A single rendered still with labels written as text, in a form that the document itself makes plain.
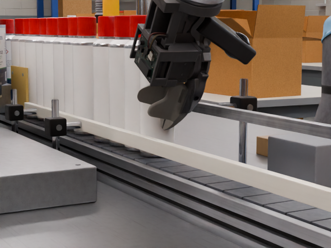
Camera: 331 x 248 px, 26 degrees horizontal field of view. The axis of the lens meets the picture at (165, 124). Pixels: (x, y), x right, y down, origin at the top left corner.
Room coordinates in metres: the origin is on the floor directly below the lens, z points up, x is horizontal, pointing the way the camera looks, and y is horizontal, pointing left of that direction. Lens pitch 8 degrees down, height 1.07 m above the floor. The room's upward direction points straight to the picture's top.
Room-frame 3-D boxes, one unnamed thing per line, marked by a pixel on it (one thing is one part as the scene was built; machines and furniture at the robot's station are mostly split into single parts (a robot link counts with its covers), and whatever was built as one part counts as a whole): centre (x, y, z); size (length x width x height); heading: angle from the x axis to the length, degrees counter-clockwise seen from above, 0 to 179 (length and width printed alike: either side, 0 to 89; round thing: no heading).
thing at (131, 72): (1.09, 0.04, 0.98); 0.05 x 0.05 x 0.20
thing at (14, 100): (1.37, 0.27, 0.89); 0.06 x 0.03 x 0.12; 119
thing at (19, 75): (1.50, 0.31, 0.94); 0.10 x 0.01 x 0.09; 29
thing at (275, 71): (3.10, -0.37, 0.97); 0.51 x 0.42 x 0.37; 122
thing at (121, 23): (1.14, 0.06, 0.98); 0.05 x 0.05 x 0.20
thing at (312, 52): (5.92, -1.14, 0.97); 0.43 x 0.39 x 0.37; 114
